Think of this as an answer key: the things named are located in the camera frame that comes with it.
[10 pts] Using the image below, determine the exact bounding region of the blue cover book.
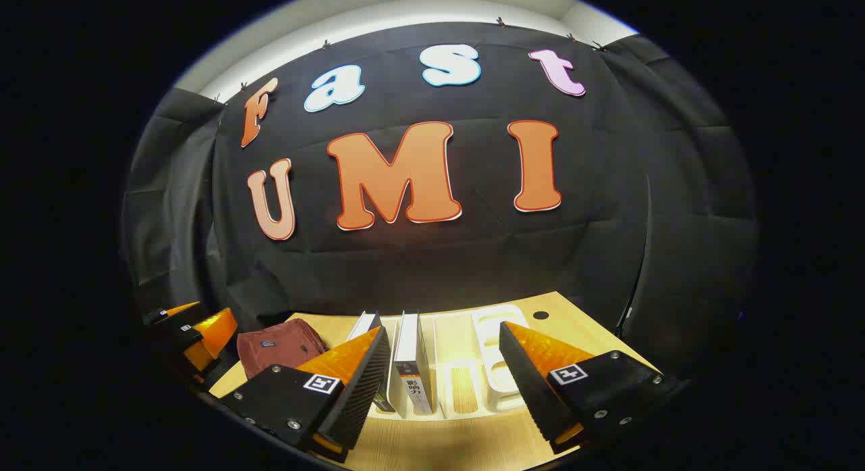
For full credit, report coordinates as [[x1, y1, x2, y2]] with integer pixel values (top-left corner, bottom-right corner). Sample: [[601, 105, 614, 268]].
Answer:
[[346, 311, 397, 413]]

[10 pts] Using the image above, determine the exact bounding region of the white plastic bookshelf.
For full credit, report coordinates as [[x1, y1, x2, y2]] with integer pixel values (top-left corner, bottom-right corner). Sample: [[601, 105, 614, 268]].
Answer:
[[351, 304, 535, 421]]

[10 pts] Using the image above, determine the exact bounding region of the black backdrop cloth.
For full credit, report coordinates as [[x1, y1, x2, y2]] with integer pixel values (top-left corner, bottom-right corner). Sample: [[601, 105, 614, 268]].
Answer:
[[122, 22, 758, 377]]

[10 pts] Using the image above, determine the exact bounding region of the red fabric schoolbag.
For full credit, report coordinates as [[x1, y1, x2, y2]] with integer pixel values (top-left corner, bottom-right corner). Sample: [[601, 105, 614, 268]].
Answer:
[[237, 318, 330, 380]]

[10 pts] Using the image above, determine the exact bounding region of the white spine portrait book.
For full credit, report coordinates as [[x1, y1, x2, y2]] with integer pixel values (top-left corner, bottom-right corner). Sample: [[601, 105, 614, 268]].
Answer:
[[392, 311, 435, 418]]

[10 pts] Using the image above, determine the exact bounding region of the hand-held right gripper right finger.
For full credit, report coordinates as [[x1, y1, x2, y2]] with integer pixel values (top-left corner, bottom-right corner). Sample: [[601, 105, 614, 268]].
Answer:
[[499, 321, 666, 455]]

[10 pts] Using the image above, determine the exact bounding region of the thin black cable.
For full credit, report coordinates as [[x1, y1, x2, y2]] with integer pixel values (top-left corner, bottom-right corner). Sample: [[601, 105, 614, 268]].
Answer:
[[616, 174, 651, 338]]

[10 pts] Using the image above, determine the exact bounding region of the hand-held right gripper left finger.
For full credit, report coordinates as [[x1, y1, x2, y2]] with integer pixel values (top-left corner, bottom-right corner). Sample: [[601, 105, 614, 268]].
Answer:
[[220, 326, 393, 465]]

